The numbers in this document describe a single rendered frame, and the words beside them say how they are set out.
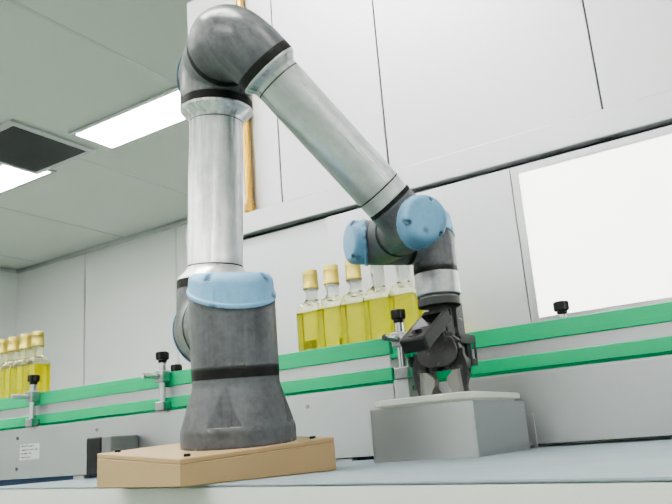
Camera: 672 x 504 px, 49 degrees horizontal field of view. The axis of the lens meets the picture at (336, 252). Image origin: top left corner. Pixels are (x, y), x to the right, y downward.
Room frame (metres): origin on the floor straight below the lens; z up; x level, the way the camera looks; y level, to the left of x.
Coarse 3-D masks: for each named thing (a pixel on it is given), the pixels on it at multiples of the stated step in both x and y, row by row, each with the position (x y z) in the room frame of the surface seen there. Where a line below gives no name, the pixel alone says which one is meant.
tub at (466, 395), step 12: (420, 396) 1.10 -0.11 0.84; (432, 396) 1.09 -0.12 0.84; (444, 396) 1.08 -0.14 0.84; (456, 396) 1.07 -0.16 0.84; (468, 396) 1.07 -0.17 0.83; (480, 396) 1.08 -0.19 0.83; (492, 396) 1.12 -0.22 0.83; (504, 396) 1.16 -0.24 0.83; (516, 396) 1.21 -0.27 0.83; (384, 408) 1.14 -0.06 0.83
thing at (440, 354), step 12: (420, 300) 1.20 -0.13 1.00; (432, 300) 1.19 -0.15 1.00; (444, 300) 1.18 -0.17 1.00; (456, 300) 1.19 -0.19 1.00; (456, 312) 1.23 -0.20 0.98; (456, 324) 1.23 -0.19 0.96; (444, 336) 1.18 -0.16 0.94; (456, 336) 1.20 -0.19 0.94; (468, 336) 1.22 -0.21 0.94; (432, 348) 1.20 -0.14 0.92; (444, 348) 1.18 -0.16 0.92; (456, 348) 1.17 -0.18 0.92; (468, 348) 1.24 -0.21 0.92; (420, 360) 1.21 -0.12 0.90; (432, 360) 1.20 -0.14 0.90; (444, 360) 1.19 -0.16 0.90
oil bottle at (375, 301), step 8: (376, 288) 1.48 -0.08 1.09; (384, 288) 1.48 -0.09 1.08; (368, 296) 1.49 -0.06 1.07; (376, 296) 1.48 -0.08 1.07; (384, 296) 1.47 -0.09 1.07; (368, 304) 1.49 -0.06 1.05; (376, 304) 1.48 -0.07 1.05; (384, 304) 1.47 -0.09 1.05; (368, 312) 1.49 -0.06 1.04; (376, 312) 1.48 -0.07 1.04; (384, 312) 1.47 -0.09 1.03; (368, 320) 1.49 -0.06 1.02; (376, 320) 1.48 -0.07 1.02; (384, 320) 1.47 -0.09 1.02; (368, 328) 1.49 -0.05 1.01; (376, 328) 1.48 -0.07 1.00; (384, 328) 1.47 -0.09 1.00; (368, 336) 1.49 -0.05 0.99; (376, 336) 1.48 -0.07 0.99
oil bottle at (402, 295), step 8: (392, 288) 1.47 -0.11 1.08; (400, 288) 1.45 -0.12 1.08; (408, 288) 1.45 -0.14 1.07; (392, 296) 1.46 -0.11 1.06; (400, 296) 1.45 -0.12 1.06; (408, 296) 1.45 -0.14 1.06; (392, 304) 1.47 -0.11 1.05; (400, 304) 1.46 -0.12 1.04; (408, 304) 1.45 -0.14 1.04; (416, 304) 1.46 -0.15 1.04; (408, 312) 1.45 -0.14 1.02; (416, 312) 1.45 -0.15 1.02; (408, 320) 1.45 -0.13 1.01; (416, 320) 1.45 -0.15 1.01; (392, 328) 1.47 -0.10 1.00; (408, 328) 1.45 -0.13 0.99
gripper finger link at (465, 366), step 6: (462, 348) 1.17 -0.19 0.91; (462, 354) 1.17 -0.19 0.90; (456, 360) 1.18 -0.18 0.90; (462, 360) 1.17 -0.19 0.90; (468, 360) 1.18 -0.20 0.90; (456, 366) 1.18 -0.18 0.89; (462, 366) 1.17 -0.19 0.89; (468, 366) 1.17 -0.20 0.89; (462, 372) 1.17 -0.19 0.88; (468, 372) 1.17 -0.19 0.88; (462, 378) 1.17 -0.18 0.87; (468, 378) 1.17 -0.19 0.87; (468, 384) 1.18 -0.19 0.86; (468, 390) 1.18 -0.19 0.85
